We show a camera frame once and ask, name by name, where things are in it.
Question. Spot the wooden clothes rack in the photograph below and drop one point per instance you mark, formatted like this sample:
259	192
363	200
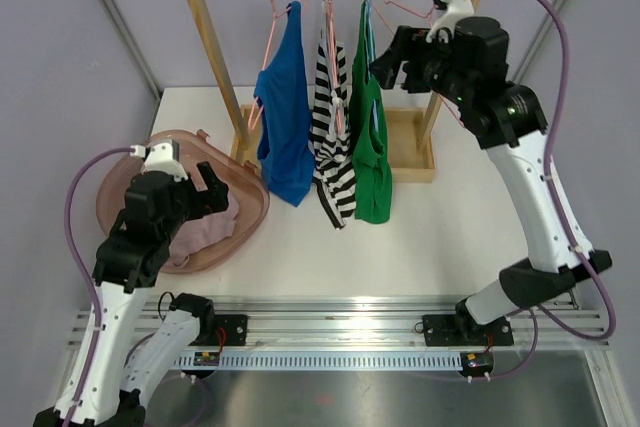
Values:
410	129

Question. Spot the black white striped tank top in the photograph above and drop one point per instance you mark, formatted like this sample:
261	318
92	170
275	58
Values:
334	175

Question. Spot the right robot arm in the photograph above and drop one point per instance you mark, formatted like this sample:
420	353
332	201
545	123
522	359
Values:
467	66

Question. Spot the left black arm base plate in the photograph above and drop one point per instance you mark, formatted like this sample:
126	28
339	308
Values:
231	328

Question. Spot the mauve tank top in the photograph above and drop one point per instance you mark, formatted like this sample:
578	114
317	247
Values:
198	234

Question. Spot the pink hanger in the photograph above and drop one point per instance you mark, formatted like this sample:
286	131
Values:
256	111
333	67
428	17

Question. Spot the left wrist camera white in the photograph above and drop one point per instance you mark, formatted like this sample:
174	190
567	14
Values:
163	156

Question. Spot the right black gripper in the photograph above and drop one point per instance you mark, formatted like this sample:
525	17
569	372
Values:
409	45

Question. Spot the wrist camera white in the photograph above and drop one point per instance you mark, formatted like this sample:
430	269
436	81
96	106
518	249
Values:
163	156
452	11

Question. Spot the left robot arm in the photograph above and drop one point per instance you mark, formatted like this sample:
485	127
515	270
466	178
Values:
107	386

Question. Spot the translucent pink plastic basin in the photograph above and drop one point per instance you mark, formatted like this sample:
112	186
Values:
243	181

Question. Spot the aluminium mounting rail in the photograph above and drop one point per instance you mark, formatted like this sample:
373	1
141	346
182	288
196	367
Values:
373	323

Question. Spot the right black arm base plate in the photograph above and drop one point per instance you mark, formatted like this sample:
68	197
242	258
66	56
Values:
440	330

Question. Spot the blue tank top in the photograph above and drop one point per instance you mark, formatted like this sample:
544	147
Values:
287	164

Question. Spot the light blue hanger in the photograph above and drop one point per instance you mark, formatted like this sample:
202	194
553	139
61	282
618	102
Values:
370	38

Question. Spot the white slotted cable duct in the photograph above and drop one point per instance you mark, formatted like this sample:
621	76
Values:
236	360

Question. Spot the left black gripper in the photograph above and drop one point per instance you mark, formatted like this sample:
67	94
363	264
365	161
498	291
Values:
207	200

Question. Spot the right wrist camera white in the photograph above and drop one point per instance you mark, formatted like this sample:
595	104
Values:
452	11

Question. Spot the green tank top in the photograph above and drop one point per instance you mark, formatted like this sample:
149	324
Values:
369	137

